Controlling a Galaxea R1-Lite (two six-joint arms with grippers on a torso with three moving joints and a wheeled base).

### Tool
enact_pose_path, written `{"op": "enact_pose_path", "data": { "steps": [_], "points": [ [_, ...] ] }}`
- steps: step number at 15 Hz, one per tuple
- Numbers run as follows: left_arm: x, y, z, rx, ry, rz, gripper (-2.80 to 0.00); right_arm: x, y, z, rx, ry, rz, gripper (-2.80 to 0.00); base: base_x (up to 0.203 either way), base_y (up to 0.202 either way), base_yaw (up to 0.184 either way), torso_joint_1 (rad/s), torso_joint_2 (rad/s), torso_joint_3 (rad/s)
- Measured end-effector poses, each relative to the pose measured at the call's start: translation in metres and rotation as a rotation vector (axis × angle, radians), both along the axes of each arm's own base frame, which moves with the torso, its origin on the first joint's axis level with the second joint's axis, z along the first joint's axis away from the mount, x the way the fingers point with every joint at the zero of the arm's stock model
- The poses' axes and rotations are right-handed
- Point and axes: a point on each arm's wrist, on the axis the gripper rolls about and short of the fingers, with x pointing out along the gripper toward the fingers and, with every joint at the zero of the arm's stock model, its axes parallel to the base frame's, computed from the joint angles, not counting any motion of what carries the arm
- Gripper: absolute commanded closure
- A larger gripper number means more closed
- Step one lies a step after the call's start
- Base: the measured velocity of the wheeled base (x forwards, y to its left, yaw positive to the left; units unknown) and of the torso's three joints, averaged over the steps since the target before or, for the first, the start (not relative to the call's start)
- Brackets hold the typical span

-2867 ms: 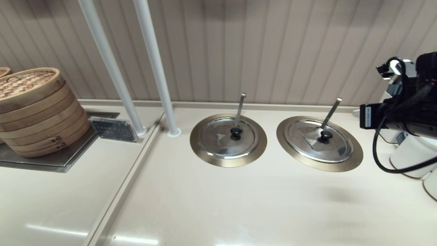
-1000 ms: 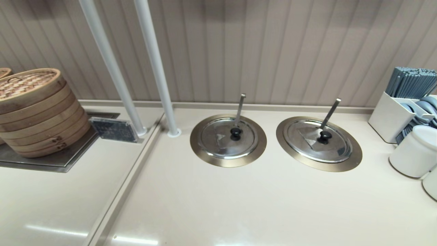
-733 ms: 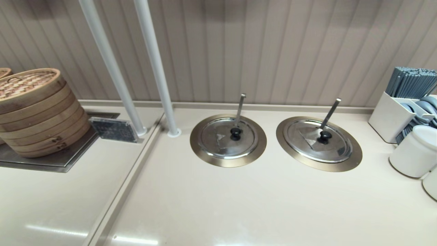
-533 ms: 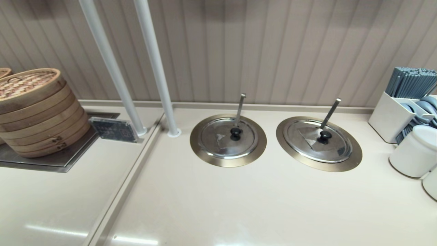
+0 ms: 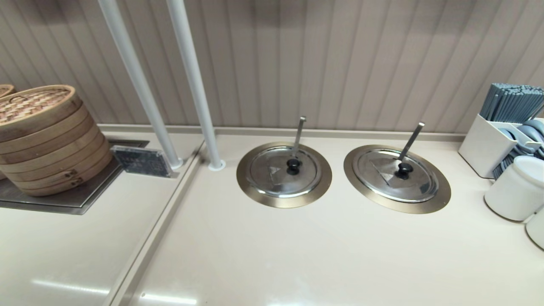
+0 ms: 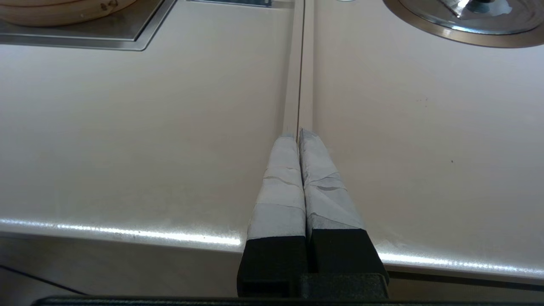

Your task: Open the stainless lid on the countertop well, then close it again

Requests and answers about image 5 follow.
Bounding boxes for white ceramic jar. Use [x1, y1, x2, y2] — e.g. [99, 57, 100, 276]
[484, 155, 544, 222]
[525, 206, 544, 250]

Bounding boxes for steel pot lid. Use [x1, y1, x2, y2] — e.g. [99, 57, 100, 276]
[352, 148, 439, 203]
[249, 146, 322, 198]

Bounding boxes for stacked bamboo steamer baskets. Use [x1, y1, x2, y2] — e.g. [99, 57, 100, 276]
[0, 85, 113, 197]

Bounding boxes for steel recessed steamer tray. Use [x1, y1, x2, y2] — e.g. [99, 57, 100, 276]
[0, 139, 150, 215]

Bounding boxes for grey chopsticks bundle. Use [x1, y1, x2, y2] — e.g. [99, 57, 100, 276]
[479, 83, 544, 124]

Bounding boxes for white plastic utensil holder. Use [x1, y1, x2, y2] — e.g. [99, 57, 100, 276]
[458, 113, 544, 179]

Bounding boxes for dark acrylic label sign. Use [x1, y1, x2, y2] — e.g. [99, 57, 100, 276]
[110, 145, 174, 178]

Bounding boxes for grey plastic spoons bundle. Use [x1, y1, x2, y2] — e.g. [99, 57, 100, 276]
[492, 119, 544, 180]

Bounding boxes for white metal pole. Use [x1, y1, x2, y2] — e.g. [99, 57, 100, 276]
[98, 0, 184, 170]
[166, 0, 227, 171]

